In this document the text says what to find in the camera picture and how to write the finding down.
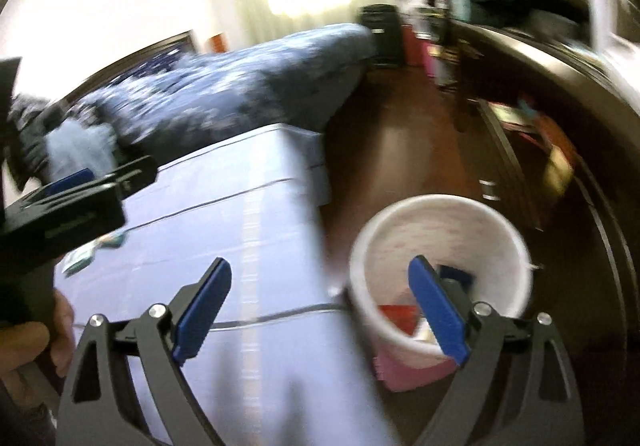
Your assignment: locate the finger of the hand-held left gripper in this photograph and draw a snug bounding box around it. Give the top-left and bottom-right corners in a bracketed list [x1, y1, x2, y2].
[37, 155, 158, 207]

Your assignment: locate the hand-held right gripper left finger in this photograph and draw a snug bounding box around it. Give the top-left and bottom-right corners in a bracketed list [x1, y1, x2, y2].
[56, 256, 232, 446]

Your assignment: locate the white waste bin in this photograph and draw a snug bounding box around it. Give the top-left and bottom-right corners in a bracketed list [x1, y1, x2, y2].
[347, 195, 533, 367]

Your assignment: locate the light blue blanket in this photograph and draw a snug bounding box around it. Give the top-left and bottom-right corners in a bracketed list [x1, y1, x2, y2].
[45, 119, 118, 184]

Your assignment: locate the pink box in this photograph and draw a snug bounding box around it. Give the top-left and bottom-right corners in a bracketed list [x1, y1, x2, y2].
[424, 44, 451, 77]

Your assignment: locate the white green wet wipes pack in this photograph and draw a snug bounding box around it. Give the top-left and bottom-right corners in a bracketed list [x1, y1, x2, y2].
[62, 246, 98, 277]

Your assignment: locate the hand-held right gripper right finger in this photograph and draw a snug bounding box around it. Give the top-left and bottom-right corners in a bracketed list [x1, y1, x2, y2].
[407, 256, 586, 446]

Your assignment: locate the dark jacket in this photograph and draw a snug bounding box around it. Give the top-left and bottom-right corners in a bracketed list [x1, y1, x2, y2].
[10, 94, 56, 189]

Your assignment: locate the dark wooden cabinet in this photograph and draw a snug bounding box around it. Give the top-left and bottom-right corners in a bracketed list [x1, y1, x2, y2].
[440, 16, 640, 362]

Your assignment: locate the pink plastic bag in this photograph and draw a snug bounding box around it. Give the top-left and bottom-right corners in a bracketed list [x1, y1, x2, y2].
[375, 346, 458, 392]

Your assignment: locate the pale curtain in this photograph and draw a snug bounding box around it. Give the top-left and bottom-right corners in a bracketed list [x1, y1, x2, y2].
[240, 0, 396, 47]

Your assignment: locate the black suitcase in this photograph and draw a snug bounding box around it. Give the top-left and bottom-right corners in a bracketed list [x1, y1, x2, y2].
[359, 4, 403, 68]

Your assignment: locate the bed with blue duvet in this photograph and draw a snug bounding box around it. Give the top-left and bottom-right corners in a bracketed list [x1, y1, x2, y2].
[75, 23, 376, 147]

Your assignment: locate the dark wooden headboard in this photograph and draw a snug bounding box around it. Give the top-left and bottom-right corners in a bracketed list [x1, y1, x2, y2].
[50, 30, 196, 102]

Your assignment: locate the person's left hand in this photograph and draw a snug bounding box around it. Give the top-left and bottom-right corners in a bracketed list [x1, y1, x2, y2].
[0, 289, 76, 407]

